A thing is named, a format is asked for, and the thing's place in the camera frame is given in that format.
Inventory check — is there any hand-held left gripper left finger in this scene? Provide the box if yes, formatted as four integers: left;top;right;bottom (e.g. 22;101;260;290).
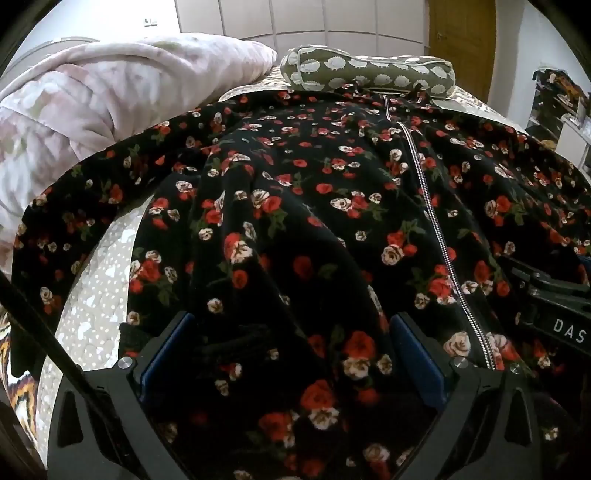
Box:
46;311;200;480

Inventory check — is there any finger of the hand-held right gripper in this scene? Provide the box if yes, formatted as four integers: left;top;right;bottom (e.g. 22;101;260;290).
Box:
498;255;591;298

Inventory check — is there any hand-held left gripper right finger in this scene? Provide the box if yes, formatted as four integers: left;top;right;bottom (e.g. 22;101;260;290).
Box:
390;311;555;480

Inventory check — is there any black floral garment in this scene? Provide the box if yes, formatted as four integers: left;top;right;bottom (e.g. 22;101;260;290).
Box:
11;88;591;480

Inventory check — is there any orange geometric patterned blanket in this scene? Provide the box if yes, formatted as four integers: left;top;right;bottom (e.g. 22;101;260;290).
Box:
0;307;42;444

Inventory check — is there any cluttered shelf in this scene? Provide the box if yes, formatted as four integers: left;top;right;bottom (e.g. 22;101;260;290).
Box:
526;67;591;155

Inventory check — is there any wooden door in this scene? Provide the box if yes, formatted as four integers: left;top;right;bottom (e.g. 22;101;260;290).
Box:
427;0;498;106

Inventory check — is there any pink fluffy comforter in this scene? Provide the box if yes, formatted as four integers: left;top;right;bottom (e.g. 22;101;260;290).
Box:
0;33;279;264

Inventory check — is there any green pillow with white print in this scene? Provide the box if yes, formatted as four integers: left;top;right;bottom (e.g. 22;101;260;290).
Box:
280;45;458;100

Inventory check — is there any white wardrobe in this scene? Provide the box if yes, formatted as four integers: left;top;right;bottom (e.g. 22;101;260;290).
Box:
174;0;431;57

